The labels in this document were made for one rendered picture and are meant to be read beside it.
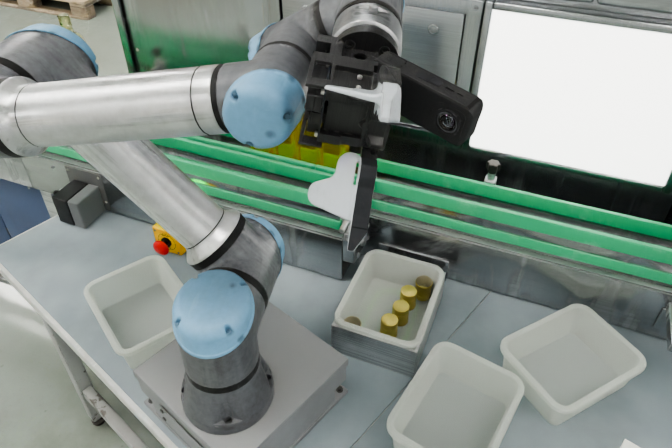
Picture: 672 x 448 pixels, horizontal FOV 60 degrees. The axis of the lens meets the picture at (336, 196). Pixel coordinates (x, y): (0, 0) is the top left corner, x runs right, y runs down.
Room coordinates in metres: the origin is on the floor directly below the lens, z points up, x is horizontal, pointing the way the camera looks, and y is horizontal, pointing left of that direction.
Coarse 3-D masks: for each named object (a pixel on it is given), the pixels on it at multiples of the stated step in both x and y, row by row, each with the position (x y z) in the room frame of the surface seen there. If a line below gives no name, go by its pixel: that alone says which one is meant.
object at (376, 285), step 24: (360, 264) 0.87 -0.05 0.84; (384, 264) 0.90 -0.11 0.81; (408, 264) 0.88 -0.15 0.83; (432, 264) 0.87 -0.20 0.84; (360, 288) 0.83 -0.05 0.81; (384, 288) 0.87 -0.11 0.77; (432, 288) 0.85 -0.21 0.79; (336, 312) 0.74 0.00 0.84; (360, 312) 0.80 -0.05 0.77; (384, 312) 0.80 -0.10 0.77; (384, 336) 0.68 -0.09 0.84; (408, 336) 0.74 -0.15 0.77
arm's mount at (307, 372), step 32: (288, 320) 0.71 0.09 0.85; (160, 352) 0.64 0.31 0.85; (288, 352) 0.64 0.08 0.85; (320, 352) 0.64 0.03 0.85; (160, 384) 0.57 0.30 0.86; (288, 384) 0.57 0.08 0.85; (320, 384) 0.57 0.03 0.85; (160, 416) 0.57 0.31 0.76; (288, 416) 0.51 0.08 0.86; (320, 416) 0.57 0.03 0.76
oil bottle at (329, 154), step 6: (324, 144) 1.06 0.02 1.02; (330, 144) 1.05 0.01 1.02; (342, 144) 1.05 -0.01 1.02; (324, 150) 1.06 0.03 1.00; (330, 150) 1.05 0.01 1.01; (336, 150) 1.05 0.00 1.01; (342, 150) 1.05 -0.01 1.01; (348, 150) 1.08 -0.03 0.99; (324, 156) 1.06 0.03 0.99; (330, 156) 1.05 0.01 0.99; (336, 156) 1.05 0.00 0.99; (324, 162) 1.06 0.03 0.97; (330, 162) 1.05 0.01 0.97; (336, 162) 1.05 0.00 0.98
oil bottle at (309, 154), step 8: (304, 112) 1.08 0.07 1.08; (296, 128) 1.09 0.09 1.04; (296, 136) 1.09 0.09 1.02; (312, 136) 1.07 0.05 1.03; (296, 144) 1.09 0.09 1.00; (296, 152) 1.09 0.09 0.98; (304, 152) 1.08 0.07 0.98; (312, 152) 1.07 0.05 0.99; (304, 160) 1.08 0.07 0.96; (312, 160) 1.07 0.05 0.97
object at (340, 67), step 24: (336, 48) 0.54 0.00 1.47; (360, 48) 0.55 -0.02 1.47; (384, 48) 0.55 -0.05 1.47; (312, 72) 0.48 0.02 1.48; (336, 72) 0.48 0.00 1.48; (360, 72) 0.48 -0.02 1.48; (312, 96) 0.45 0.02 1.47; (336, 96) 0.44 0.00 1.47; (312, 120) 0.46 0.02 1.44; (336, 120) 0.46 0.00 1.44; (360, 120) 0.45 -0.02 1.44; (312, 144) 0.46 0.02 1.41; (336, 144) 0.45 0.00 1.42; (360, 144) 0.45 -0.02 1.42; (384, 144) 0.45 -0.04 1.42
